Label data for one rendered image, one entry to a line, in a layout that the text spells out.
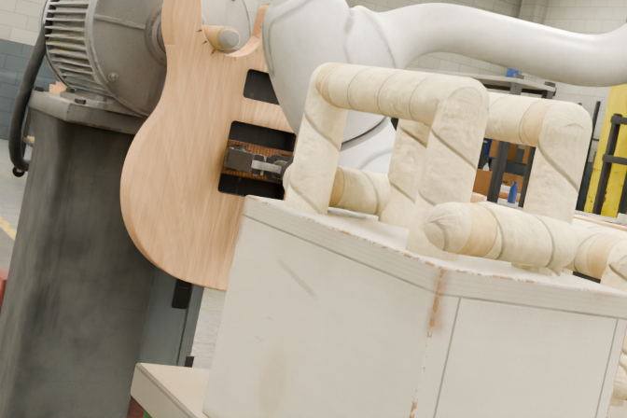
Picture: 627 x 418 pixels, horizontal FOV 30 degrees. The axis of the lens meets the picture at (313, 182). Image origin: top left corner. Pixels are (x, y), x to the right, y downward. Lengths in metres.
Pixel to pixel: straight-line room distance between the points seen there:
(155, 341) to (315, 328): 1.26
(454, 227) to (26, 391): 1.34
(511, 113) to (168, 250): 0.87
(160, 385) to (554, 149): 0.40
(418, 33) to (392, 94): 0.54
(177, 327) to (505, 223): 1.36
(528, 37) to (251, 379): 0.64
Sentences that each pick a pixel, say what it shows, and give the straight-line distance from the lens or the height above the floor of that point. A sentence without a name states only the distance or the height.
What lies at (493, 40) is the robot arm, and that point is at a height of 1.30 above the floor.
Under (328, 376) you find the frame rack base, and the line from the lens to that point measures 0.75.
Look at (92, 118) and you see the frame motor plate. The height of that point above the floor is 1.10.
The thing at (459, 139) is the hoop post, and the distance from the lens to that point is 0.70.
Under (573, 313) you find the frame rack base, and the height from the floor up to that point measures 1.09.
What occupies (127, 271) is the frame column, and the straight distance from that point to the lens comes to 1.94.
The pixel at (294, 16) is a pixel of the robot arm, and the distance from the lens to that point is 1.22.
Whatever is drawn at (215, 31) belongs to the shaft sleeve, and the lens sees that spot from 1.56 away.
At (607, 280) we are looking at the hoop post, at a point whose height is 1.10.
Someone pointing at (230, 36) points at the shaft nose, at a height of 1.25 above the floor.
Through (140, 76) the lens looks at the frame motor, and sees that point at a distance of 1.74.
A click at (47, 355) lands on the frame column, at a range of 1.94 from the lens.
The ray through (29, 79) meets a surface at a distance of 2.05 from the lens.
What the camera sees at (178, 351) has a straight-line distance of 2.04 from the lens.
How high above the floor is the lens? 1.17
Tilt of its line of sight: 3 degrees down
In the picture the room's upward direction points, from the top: 12 degrees clockwise
